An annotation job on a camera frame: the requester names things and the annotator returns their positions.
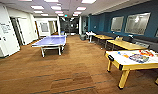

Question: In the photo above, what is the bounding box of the blue bowl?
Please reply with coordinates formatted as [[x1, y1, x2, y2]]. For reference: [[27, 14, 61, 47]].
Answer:
[[117, 51, 126, 58]]

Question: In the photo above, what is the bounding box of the yellow gaming table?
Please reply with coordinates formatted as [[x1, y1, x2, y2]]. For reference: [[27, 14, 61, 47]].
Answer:
[[105, 49, 158, 91]]

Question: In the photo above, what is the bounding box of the grey round bin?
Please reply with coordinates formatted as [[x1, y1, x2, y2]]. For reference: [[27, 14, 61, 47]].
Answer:
[[79, 33, 87, 41]]

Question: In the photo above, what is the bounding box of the small white table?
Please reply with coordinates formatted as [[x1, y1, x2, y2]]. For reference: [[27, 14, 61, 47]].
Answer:
[[85, 31, 97, 44]]

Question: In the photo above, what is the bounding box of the long yellow wooden table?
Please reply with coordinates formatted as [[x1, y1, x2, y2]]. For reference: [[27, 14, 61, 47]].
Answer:
[[94, 34, 115, 46], [105, 39, 150, 52]]

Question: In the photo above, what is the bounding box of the blue ping pong table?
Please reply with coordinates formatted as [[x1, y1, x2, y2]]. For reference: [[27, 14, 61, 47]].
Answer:
[[31, 34, 68, 58]]

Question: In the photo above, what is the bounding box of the rectangular ceiling light panel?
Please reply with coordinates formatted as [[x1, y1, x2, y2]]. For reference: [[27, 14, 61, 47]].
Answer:
[[76, 6, 87, 12], [30, 4, 45, 11], [50, 5, 63, 11]]

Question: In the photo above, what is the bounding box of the orange bowl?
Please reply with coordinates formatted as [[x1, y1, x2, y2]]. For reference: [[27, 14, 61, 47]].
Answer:
[[123, 53, 131, 60]]

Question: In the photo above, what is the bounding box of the orange game box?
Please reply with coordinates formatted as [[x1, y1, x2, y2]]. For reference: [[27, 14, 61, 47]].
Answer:
[[139, 49, 156, 57]]

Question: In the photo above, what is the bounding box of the dark grey sofa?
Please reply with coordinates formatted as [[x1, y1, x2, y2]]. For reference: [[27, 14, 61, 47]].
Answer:
[[132, 34, 158, 54]]

